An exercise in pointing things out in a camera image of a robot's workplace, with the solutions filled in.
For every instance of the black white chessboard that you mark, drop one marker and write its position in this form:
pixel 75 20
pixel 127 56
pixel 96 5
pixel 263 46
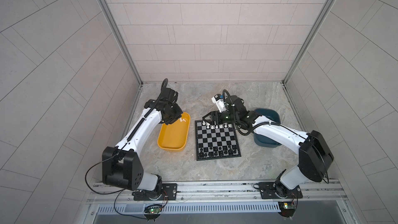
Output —
pixel 215 143

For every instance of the green circuit board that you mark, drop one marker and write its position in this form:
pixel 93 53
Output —
pixel 287 209
pixel 154 209

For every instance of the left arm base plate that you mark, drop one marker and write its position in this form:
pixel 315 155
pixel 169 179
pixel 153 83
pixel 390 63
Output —
pixel 165 192

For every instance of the green circuit board left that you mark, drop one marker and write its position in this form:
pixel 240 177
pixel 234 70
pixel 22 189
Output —
pixel 154 209

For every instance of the green circuit board right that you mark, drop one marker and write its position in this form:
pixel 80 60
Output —
pixel 287 209

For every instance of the teal plastic tub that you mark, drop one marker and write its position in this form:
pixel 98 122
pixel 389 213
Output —
pixel 265 138

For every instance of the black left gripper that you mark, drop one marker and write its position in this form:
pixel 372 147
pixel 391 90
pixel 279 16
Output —
pixel 179 113

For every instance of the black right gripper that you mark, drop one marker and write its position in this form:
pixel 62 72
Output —
pixel 213 117

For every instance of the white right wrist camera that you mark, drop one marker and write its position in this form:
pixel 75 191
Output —
pixel 219 102

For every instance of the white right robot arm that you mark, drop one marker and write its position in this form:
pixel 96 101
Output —
pixel 314 155

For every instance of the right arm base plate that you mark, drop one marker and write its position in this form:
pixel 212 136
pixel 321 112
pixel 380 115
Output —
pixel 270 190

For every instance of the aluminium rail frame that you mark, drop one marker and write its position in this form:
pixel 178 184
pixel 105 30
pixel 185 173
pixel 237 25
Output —
pixel 221 197

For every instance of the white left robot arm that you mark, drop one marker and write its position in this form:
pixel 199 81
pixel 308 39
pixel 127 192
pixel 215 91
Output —
pixel 121 165

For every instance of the yellow plastic tub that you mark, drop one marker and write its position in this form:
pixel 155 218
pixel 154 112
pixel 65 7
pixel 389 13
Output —
pixel 173 137

